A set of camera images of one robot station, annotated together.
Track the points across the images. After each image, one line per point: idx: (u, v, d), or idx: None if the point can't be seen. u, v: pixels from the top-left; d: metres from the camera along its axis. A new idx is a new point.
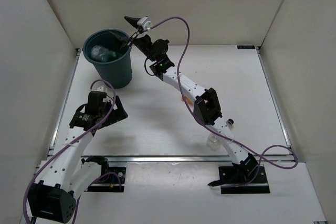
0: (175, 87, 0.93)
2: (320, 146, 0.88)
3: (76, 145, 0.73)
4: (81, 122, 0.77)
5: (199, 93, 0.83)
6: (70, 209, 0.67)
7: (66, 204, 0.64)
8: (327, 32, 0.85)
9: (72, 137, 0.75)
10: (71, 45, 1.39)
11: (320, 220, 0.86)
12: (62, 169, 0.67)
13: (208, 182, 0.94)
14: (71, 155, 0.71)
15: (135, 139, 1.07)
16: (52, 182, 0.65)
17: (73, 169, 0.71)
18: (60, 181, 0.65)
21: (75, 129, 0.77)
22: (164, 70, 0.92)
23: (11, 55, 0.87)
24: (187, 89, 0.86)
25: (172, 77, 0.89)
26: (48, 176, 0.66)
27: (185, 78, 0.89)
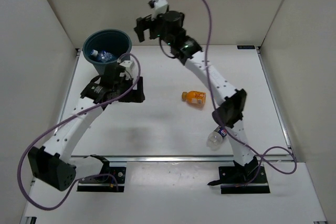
0: (199, 77, 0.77)
2: (320, 146, 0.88)
3: (83, 116, 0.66)
4: (92, 94, 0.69)
5: (228, 94, 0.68)
6: (69, 178, 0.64)
7: (64, 174, 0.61)
8: (327, 32, 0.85)
9: (80, 108, 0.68)
10: (71, 45, 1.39)
11: (320, 220, 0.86)
12: (65, 138, 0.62)
13: (208, 182, 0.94)
14: (75, 126, 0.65)
15: (135, 139, 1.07)
16: (52, 150, 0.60)
17: (76, 141, 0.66)
18: (60, 150, 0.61)
21: (85, 99, 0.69)
22: (189, 53, 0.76)
23: (11, 55, 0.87)
24: (216, 86, 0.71)
25: (199, 67, 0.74)
26: (50, 142, 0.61)
27: (213, 72, 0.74)
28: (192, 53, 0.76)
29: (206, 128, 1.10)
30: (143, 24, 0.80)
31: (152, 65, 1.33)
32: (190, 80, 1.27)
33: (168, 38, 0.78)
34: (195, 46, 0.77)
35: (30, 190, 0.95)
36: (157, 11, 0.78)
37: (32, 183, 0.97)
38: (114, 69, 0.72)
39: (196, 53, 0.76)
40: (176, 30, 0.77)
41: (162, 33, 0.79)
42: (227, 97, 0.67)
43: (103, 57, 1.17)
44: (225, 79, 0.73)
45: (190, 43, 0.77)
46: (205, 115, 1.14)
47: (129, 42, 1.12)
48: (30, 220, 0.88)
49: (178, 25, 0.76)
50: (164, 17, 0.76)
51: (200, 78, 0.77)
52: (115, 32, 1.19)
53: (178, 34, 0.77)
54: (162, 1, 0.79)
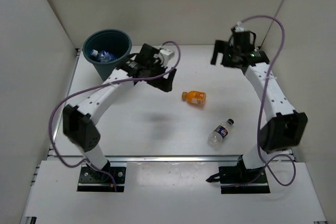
0: (255, 88, 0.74)
2: (320, 146, 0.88)
3: (116, 86, 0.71)
4: (126, 67, 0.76)
5: (282, 111, 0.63)
6: (93, 140, 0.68)
7: (91, 134, 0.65)
8: (327, 32, 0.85)
9: (114, 78, 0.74)
10: (71, 45, 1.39)
11: (320, 220, 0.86)
12: (97, 102, 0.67)
13: (206, 178, 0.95)
14: (108, 93, 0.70)
15: (136, 139, 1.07)
16: (85, 110, 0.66)
17: (105, 107, 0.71)
18: (91, 111, 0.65)
21: (120, 72, 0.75)
22: (252, 62, 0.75)
23: (11, 55, 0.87)
24: (270, 99, 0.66)
25: (259, 76, 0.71)
26: (83, 104, 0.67)
27: (274, 85, 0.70)
28: (255, 62, 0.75)
29: (206, 128, 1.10)
30: (219, 45, 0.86)
31: None
32: (190, 80, 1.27)
33: (237, 53, 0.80)
34: (261, 57, 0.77)
35: (30, 190, 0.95)
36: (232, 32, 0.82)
37: (32, 183, 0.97)
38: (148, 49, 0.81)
39: (260, 63, 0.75)
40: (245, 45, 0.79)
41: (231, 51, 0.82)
42: (279, 114, 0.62)
43: (102, 56, 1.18)
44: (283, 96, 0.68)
45: (258, 54, 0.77)
46: (205, 115, 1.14)
47: (129, 41, 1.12)
48: (30, 220, 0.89)
49: (248, 41, 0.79)
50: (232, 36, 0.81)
51: (257, 90, 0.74)
52: (115, 32, 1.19)
53: (243, 48, 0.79)
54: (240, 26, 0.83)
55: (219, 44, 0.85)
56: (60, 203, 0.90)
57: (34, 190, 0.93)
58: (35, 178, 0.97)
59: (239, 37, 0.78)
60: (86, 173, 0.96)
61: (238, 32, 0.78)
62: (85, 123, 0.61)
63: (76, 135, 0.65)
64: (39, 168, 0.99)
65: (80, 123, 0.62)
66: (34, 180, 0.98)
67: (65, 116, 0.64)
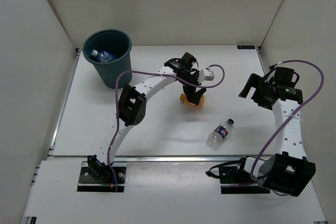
0: (277, 122, 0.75)
2: (320, 146, 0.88)
3: (164, 78, 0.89)
4: (171, 66, 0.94)
5: (290, 152, 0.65)
6: (139, 117, 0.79)
7: (140, 111, 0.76)
8: (328, 33, 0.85)
9: (163, 72, 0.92)
10: (71, 45, 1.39)
11: (320, 220, 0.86)
12: (149, 86, 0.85)
13: (206, 170, 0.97)
14: (157, 81, 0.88)
15: (136, 139, 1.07)
16: (140, 90, 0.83)
17: (152, 94, 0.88)
18: (145, 92, 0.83)
21: (167, 68, 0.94)
22: (283, 96, 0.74)
23: (12, 56, 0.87)
24: (283, 137, 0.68)
25: (283, 111, 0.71)
26: (139, 85, 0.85)
27: (295, 126, 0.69)
28: (286, 97, 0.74)
29: (206, 128, 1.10)
30: (253, 80, 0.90)
31: (151, 65, 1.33)
32: None
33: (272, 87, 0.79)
34: (295, 94, 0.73)
35: (30, 190, 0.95)
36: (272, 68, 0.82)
37: (32, 183, 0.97)
38: (189, 56, 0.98)
39: (291, 99, 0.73)
40: (283, 81, 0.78)
41: (267, 87, 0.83)
42: (285, 153, 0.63)
43: (102, 56, 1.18)
44: (301, 138, 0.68)
45: (293, 91, 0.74)
46: (206, 115, 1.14)
47: (129, 41, 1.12)
48: (30, 220, 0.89)
49: (288, 78, 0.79)
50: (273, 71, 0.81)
51: (278, 122, 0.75)
52: (115, 32, 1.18)
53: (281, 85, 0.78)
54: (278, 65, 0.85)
55: (253, 78, 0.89)
56: (60, 203, 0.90)
57: (34, 190, 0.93)
58: (35, 178, 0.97)
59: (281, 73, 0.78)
60: (86, 173, 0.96)
61: (280, 68, 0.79)
62: (142, 100, 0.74)
63: (128, 110, 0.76)
64: (39, 168, 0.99)
65: (137, 99, 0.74)
66: (34, 180, 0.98)
67: (126, 91, 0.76)
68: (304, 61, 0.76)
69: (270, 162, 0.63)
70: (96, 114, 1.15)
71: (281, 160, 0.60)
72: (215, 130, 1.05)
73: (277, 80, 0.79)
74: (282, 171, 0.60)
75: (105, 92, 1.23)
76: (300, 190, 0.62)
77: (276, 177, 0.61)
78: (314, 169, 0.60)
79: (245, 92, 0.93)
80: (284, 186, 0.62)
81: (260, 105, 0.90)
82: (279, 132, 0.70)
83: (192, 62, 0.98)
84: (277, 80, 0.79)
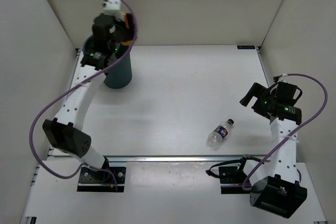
0: (274, 141, 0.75)
2: (320, 146, 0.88)
3: (87, 85, 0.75)
4: (92, 61, 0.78)
5: (282, 174, 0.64)
6: (84, 144, 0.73)
7: (80, 140, 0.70)
8: (328, 32, 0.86)
9: (83, 76, 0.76)
10: (71, 45, 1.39)
11: (320, 220, 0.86)
12: (74, 108, 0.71)
13: (206, 170, 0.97)
14: (83, 94, 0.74)
15: (135, 140, 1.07)
16: (65, 119, 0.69)
17: (84, 108, 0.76)
18: (72, 120, 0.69)
21: (87, 67, 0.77)
22: (281, 115, 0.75)
23: (12, 55, 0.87)
24: (276, 159, 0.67)
25: (280, 131, 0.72)
26: (61, 114, 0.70)
27: (290, 148, 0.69)
28: (285, 116, 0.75)
29: (206, 128, 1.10)
30: (255, 88, 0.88)
31: (151, 65, 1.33)
32: (190, 80, 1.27)
33: (273, 102, 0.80)
34: (294, 114, 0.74)
35: (30, 190, 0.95)
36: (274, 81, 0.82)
37: (32, 183, 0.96)
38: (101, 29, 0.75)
39: (289, 119, 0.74)
40: (284, 97, 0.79)
41: (268, 98, 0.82)
42: (277, 176, 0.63)
43: None
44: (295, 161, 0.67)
45: (292, 110, 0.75)
46: (206, 115, 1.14)
47: (129, 43, 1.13)
48: (30, 220, 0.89)
49: (289, 95, 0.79)
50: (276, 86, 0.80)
51: (274, 142, 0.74)
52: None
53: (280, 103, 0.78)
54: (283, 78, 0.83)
55: (255, 87, 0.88)
56: (60, 203, 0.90)
57: (34, 190, 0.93)
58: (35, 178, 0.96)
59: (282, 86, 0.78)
60: (86, 173, 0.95)
61: (283, 84, 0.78)
62: (71, 133, 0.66)
63: (65, 146, 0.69)
64: (39, 168, 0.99)
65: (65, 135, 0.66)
66: (34, 180, 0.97)
67: (49, 131, 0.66)
68: (311, 77, 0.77)
69: (263, 183, 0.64)
70: (96, 114, 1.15)
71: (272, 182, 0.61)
72: (215, 130, 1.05)
73: (279, 95, 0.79)
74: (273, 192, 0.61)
75: (105, 92, 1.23)
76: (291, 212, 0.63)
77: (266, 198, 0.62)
78: (305, 196, 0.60)
79: (246, 100, 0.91)
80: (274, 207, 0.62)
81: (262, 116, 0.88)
82: (274, 152, 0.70)
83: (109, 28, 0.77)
84: (279, 95, 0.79)
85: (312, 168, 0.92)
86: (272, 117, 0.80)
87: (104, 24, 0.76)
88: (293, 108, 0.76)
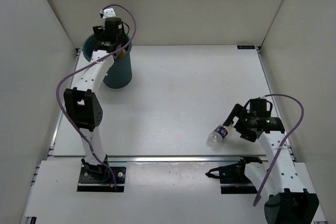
0: (268, 156, 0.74)
2: (320, 146, 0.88)
3: (102, 63, 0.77)
4: (103, 46, 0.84)
5: (291, 187, 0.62)
6: (99, 115, 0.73)
7: (96, 108, 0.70)
8: (328, 32, 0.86)
9: (97, 57, 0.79)
10: (71, 45, 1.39)
11: (320, 220, 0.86)
12: (92, 78, 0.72)
13: (206, 172, 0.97)
14: (98, 69, 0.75)
15: (135, 140, 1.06)
16: (84, 88, 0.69)
17: (98, 84, 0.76)
18: (91, 87, 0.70)
21: (99, 51, 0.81)
22: (266, 128, 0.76)
23: (12, 55, 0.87)
24: (279, 172, 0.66)
25: (272, 145, 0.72)
26: (80, 84, 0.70)
27: (286, 158, 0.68)
28: (270, 129, 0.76)
29: (206, 128, 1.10)
30: (236, 109, 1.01)
31: (151, 65, 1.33)
32: (190, 80, 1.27)
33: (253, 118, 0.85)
34: (276, 124, 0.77)
35: (29, 190, 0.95)
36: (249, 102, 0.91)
37: (32, 183, 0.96)
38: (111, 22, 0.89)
39: (274, 130, 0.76)
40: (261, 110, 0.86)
41: (248, 117, 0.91)
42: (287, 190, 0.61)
43: None
44: (295, 169, 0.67)
45: (273, 121, 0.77)
46: (206, 115, 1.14)
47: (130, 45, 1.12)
48: (30, 220, 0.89)
49: (264, 107, 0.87)
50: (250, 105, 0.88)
51: (269, 157, 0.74)
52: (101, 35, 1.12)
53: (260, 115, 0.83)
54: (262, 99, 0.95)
55: (237, 108, 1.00)
56: (60, 203, 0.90)
57: (34, 190, 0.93)
58: (35, 178, 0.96)
59: (255, 103, 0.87)
60: (86, 173, 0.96)
61: (253, 100, 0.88)
62: (91, 98, 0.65)
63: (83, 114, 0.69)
64: (39, 168, 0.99)
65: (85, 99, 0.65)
66: (34, 180, 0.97)
67: (69, 97, 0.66)
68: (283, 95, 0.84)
69: (274, 201, 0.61)
70: None
71: (285, 201, 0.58)
72: (215, 130, 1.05)
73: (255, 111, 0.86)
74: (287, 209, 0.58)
75: (105, 91, 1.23)
76: (308, 221, 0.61)
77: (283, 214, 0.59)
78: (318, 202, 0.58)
79: (229, 121, 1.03)
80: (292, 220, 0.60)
81: (242, 135, 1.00)
82: (273, 167, 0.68)
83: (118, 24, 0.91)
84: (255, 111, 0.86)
85: (313, 168, 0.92)
86: (256, 131, 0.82)
87: (114, 20, 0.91)
88: (274, 118, 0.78)
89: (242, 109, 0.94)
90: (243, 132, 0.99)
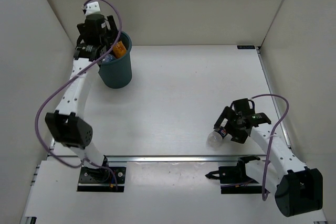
0: (263, 148, 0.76)
2: (320, 146, 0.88)
3: (84, 76, 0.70)
4: (84, 52, 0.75)
5: (294, 168, 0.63)
6: (88, 134, 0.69)
7: (84, 129, 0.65)
8: (328, 32, 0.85)
9: (79, 68, 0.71)
10: (71, 45, 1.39)
11: (320, 220, 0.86)
12: (75, 98, 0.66)
13: (206, 173, 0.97)
14: (81, 84, 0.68)
15: (135, 140, 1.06)
16: (67, 110, 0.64)
17: (84, 100, 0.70)
18: (75, 109, 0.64)
21: (81, 60, 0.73)
22: (255, 123, 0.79)
23: (12, 56, 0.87)
24: (279, 157, 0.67)
25: (264, 135, 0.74)
26: (62, 105, 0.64)
27: (281, 143, 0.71)
28: (258, 123, 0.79)
29: (206, 128, 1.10)
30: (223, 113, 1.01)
31: (151, 65, 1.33)
32: (190, 80, 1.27)
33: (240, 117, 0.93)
34: (262, 118, 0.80)
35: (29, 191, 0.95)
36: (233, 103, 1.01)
37: (32, 183, 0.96)
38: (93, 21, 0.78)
39: (262, 124, 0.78)
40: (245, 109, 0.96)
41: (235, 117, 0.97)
42: (291, 171, 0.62)
43: None
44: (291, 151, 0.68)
45: (259, 115, 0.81)
46: (206, 115, 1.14)
47: (130, 45, 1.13)
48: (30, 220, 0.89)
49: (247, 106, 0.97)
50: (235, 105, 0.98)
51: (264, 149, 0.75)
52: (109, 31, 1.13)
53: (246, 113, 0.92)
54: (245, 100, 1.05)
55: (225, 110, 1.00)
56: (60, 203, 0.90)
57: (35, 190, 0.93)
58: (35, 178, 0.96)
59: (239, 103, 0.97)
60: (86, 173, 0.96)
61: (237, 101, 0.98)
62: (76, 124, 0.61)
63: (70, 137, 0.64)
64: (39, 168, 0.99)
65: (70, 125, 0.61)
66: (34, 180, 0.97)
67: (52, 124, 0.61)
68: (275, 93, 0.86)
69: (282, 187, 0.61)
70: (96, 114, 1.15)
71: (291, 183, 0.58)
72: (215, 130, 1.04)
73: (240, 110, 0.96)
74: (296, 191, 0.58)
75: (105, 91, 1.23)
76: (321, 199, 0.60)
77: (295, 200, 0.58)
78: (321, 176, 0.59)
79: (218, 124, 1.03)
80: (305, 205, 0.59)
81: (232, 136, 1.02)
82: (271, 155, 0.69)
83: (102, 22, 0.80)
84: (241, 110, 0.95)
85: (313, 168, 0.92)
86: (247, 129, 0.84)
87: (96, 18, 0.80)
88: (259, 114, 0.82)
89: (229, 110, 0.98)
90: (233, 133, 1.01)
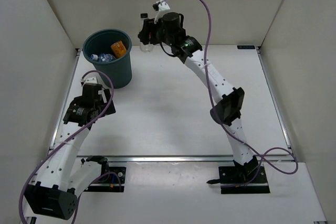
0: (197, 75, 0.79)
2: (320, 145, 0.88)
3: (72, 142, 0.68)
4: (74, 116, 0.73)
5: (226, 92, 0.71)
6: (72, 205, 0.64)
7: (66, 202, 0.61)
8: (327, 31, 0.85)
9: (66, 134, 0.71)
10: (71, 45, 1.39)
11: (320, 220, 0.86)
12: (59, 168, 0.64)
13: (207, 180, 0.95)
14: (66, 153, 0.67)
15: (135, 140, 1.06)
16: (49, 182, 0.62)
17: (69, 170, 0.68)
18: (58, 181, 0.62)
21: (70, 125, 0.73)
22: (189, 51, 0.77)
23: (12, 55, 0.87)
24: (213, 84, 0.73)
25: (199, 65, 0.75)
26: (44, 177, 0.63)
27: (213, 70, 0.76)
28: (191, 51, 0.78)
29: (205, 128, 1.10)
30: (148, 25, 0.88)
31: (151, 65, 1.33)
32: (190, 80, 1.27)
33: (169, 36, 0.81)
34: (194, 44, 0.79)
35: None
36: (157, 13, 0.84)
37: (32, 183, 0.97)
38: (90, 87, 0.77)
39: (195, 51, 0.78)
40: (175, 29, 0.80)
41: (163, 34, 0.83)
42: (225, 96, 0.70)
43: (103, 59, 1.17)
44: (222, 77, 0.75)
45: (190, 42, 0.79)
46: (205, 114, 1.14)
47: (130, 45, 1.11)
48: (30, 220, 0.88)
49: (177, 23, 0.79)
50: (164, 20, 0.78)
51: (198, 75, 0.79)
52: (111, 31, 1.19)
53: (178, 34, 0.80)
54: (165, 6, 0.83)
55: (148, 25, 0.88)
56: None
57: None
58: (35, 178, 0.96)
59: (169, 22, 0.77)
60: None
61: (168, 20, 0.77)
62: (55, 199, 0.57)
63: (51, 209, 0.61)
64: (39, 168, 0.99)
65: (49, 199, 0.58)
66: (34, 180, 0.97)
67: (30, 198, 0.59)
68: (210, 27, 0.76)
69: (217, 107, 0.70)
70: None
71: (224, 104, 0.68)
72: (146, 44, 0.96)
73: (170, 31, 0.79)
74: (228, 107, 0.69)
75: None
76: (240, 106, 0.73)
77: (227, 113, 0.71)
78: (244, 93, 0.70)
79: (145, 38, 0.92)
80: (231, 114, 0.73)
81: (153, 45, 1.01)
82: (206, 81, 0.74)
83: (99, 90, 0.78)
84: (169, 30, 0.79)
85: (313, 167, 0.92)
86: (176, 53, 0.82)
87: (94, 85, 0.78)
88: (191, 40, 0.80)
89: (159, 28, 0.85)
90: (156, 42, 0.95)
